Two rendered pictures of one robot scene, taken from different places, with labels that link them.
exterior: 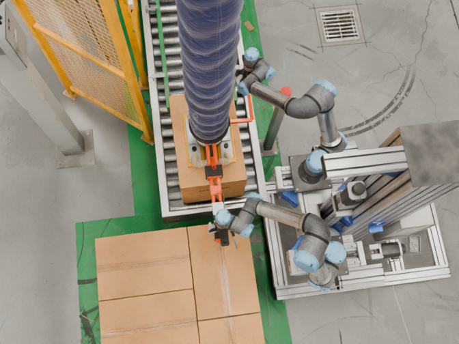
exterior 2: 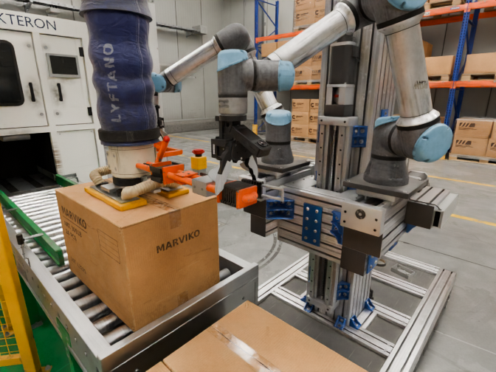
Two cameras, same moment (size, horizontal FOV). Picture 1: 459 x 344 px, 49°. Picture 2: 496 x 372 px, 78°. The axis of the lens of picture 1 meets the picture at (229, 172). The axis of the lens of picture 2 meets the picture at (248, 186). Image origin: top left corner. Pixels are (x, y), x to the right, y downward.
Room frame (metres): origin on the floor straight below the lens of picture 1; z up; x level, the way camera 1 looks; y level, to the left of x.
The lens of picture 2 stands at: (-0.21, 0.40, 1.34)
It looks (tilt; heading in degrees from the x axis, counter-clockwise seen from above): 17 degrees down; 328
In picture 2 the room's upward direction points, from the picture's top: straight up
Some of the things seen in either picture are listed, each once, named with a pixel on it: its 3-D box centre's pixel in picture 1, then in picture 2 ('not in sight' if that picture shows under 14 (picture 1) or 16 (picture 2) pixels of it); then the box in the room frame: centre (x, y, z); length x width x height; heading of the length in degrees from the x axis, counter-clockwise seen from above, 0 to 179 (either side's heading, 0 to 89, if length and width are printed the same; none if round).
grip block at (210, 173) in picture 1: (214, 171); (167, 172); (0.81, 0.09, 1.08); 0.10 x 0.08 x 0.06; 105
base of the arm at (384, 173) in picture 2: not in sight; (387, 167); (0.42, -0.60, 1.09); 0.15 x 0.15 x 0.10
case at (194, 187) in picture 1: (207, 147); (137, 236); (1.06, 0.16, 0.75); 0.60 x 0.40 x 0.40; 16
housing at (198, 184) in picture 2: (218, 209); (207, 185); (0.60, 0.03, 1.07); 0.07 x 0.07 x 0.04; 15
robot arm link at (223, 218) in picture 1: (223, 218); (233, 74); (0.49, 0.00, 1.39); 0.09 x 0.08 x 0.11; 71
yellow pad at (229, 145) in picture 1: (224, 135); (156, 181); (1.07, 0.06, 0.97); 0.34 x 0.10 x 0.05; 15
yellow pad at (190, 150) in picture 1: (192, 138); (113, 191); (1.03, 0.24, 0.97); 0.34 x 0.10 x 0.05; 15
